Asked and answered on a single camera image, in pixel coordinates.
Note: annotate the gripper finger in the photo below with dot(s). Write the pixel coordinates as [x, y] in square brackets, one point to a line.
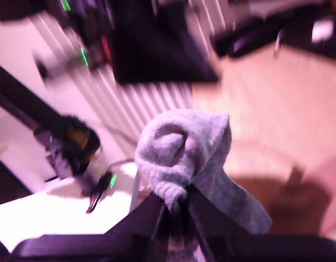
[211, 221]
[157, 46]
[140, 223]

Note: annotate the grey frilled cuff sock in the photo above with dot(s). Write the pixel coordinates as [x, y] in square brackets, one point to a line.
[184, 142]

